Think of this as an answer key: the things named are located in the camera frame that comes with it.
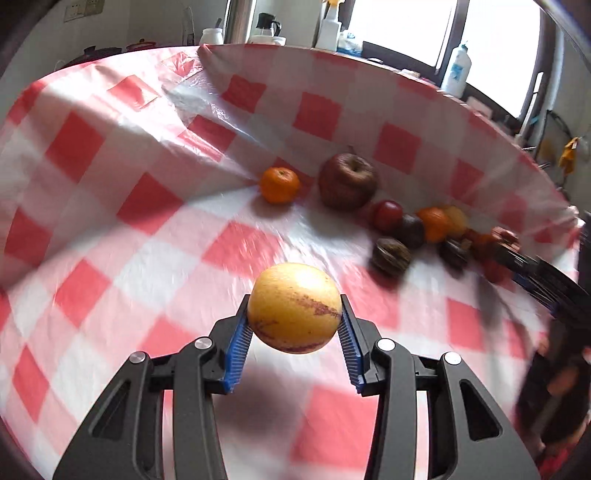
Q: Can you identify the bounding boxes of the dark red apple with stem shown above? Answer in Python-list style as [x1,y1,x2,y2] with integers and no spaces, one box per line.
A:
[318,146,379,212]

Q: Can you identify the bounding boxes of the wall power socket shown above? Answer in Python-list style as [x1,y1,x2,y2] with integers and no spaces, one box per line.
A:
[63,0,105,23]

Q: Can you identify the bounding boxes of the yellow striped pepino melon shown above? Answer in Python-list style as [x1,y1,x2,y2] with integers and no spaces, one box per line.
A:
[443,205,469,239]

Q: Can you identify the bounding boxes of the red small pot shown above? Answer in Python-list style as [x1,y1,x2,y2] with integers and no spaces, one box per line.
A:
[125,38,157,52]

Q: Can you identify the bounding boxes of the dark red round tomato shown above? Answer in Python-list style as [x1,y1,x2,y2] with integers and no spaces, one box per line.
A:
[369,200,404,235]

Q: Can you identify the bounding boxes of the stainless steel thermos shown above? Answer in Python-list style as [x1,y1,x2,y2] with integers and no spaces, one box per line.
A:
[224,0,256,44]

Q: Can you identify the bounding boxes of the small yellow striped melon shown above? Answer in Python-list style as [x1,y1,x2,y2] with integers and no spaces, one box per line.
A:
[247,263,342,354]

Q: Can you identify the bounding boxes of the dark clay pot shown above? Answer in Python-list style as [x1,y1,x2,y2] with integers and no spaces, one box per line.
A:
[62,46,122,68]

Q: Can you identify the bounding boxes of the white jar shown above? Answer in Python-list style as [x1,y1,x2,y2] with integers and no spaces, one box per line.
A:
[199,27,224,45]

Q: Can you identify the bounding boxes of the white detergent bottle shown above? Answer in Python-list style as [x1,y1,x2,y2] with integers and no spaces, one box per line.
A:
[441,43,472,99]

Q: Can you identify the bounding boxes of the small orange mandarin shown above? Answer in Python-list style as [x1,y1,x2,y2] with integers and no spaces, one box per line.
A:
[259,167,301,205]

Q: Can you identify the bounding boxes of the dark water chestnut sprouted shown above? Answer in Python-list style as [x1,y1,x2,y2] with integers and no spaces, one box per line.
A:
[437,239,472,272]

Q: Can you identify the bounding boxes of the yellow cloth hanging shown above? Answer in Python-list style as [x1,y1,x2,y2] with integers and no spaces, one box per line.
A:
[558,137,579,177]

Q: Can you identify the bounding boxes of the red white checkered tablecloth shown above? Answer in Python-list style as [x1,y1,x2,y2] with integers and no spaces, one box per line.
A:
[1,45,576,478]

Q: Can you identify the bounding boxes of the dark water chestnut rough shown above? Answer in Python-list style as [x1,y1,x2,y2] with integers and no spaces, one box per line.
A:
[370,238,412,277]

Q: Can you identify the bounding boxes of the red oval tomato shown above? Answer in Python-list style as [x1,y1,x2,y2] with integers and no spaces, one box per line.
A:
[481,258,512,284]

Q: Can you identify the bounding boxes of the black kettle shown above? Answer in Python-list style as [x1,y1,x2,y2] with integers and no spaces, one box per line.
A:
[256,12,281,37]

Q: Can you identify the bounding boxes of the white spray bottle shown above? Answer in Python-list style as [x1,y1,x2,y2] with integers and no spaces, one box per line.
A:
[315,0,342,52]

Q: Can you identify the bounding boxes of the dark water chestnut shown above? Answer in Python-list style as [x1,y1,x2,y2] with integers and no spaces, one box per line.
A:
[394,214,425,250]

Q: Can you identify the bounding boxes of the large orange mandarin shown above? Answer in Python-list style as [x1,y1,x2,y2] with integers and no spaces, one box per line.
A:
[416,207,451,244]

